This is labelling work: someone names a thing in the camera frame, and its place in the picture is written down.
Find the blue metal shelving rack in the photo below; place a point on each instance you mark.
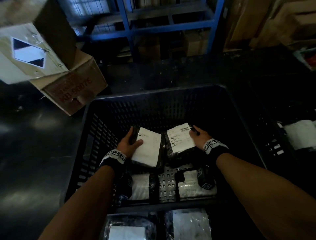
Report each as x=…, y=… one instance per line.
x=172, y=26

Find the heap of crumpled trash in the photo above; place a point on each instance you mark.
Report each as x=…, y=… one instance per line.
x=311, y=59

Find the person's right hand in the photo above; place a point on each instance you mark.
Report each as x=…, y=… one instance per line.
x=201, y=138

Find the stack of small brown cartons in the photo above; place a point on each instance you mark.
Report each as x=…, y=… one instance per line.
x=195, y=44

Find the pile of large cardboard boxes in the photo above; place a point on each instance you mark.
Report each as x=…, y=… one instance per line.
x=244, y=22

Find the cardboard box with diamond mark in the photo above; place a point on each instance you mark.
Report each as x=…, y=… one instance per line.
x=74, y=81

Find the black wristband with marker tags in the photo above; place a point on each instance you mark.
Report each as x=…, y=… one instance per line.
x=114, y=155
x=212, y=144

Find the person's left forearm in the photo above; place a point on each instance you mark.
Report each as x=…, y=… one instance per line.
x=81, y=210

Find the person's left hand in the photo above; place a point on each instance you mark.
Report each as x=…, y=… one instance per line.
x=127, y=147

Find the person's right forearm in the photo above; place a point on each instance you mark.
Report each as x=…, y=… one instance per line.
x=266, y=192

